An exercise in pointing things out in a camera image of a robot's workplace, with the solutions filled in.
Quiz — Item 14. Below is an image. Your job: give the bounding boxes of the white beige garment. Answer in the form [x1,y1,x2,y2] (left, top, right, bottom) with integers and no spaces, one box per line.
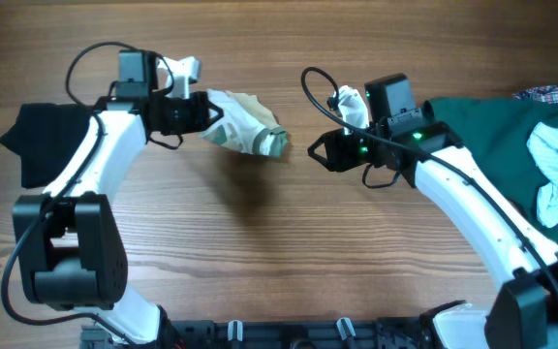
[198,89,289,158]

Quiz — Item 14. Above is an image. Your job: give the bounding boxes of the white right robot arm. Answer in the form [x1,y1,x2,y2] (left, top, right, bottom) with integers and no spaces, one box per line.
[308,74,558,348]

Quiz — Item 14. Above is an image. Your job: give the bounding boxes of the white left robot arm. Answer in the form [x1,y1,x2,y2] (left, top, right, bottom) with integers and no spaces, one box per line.
[1,45,224,348]

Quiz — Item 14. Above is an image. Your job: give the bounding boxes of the black folded garment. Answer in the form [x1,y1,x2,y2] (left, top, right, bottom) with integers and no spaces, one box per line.
[0,103,90,189]

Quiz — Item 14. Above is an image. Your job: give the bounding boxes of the dark green garment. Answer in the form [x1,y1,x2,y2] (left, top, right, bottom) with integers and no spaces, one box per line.
[423,98,558,243]

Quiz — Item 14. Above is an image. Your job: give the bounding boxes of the red plaid garment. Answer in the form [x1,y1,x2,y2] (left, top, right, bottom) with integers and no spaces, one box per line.
[512,84,558,106]

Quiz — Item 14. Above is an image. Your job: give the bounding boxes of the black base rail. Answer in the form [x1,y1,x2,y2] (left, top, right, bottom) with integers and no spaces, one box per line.
[80,317,454,349]

